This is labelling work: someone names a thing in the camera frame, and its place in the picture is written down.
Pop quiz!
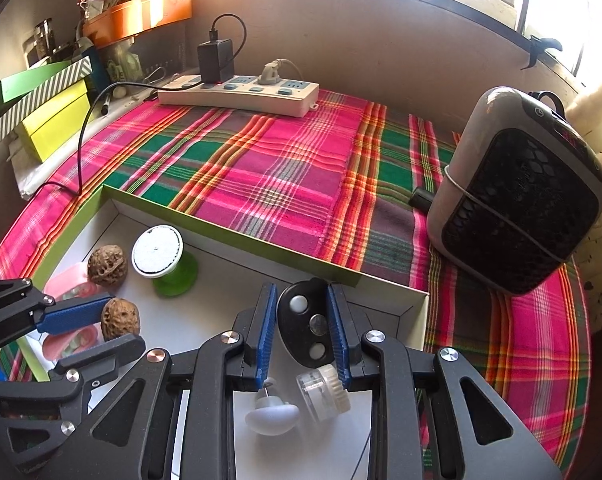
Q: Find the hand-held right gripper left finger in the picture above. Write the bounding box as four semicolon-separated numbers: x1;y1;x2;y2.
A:
46;282;279;480

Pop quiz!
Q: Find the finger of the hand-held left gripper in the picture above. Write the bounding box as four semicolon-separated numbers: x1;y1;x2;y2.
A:
0;332;146;475
0;277;115;361

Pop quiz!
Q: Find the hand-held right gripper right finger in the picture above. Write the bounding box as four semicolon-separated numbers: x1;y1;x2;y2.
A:
326;282;564;480

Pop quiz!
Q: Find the black oval three-button device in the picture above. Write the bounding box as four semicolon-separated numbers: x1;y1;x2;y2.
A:
277;277;338;368

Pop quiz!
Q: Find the brown walnut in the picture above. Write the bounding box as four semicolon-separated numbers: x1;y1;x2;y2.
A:
87;245;129;288
100;297;142;342

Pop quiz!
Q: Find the small clear plastic jar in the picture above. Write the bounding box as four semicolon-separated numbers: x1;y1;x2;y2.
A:
296;364;352;423

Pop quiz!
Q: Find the green and white cardboard box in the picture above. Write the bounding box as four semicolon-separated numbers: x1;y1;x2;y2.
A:
0;184;430;480

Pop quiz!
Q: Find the green spool with white top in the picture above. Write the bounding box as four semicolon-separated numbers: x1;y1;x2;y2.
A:
131;225;199;297

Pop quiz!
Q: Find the white round knob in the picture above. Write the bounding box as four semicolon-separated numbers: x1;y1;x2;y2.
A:
244;379;300;437

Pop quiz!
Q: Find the white board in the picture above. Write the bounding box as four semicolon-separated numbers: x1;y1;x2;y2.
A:
8;87;159;198

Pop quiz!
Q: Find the plaid tablecloth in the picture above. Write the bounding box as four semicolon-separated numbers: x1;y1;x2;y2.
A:
0;87;594;480

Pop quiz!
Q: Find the small black plug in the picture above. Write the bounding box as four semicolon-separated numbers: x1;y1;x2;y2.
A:
410;186;436;209

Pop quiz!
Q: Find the yellow-green cardboard box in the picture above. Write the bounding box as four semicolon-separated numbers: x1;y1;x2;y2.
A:
15;80;92;163

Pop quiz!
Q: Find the grey portable heater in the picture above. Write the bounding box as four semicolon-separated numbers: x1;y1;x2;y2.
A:
427;86;602;295

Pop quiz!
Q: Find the cream power strip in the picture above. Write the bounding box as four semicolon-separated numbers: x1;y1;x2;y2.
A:
157;74;320;118

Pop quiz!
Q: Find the striped box lid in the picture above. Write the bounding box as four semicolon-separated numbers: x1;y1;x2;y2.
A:
0;56;92;143

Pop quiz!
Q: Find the green box lid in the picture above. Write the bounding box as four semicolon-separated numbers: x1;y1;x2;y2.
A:
0;60;74;131

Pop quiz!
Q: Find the green printed packet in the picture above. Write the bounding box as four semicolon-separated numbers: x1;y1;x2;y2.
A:
106;52;142;86

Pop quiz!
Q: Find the white plug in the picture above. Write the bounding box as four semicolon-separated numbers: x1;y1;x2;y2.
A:
258;59;302;86

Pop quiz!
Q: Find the cream printed curtain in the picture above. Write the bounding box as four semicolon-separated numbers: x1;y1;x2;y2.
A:
563;72;602;333

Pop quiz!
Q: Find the glass jar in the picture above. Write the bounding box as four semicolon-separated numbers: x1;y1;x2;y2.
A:
31;19;56;61

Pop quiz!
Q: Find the black power adapter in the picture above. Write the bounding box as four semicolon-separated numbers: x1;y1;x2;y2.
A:
197;39;236;84

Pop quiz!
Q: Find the orange tray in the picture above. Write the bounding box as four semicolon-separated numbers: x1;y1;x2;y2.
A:
82;0;192;50

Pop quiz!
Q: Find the black window clip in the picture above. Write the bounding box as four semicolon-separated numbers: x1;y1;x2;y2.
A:
521;35;564;71

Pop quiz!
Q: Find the long black power cable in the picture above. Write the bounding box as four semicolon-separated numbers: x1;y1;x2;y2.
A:
31;80;202;201

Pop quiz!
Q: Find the black adapter cable loop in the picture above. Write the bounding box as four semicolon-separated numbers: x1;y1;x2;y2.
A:
208;14;246;56

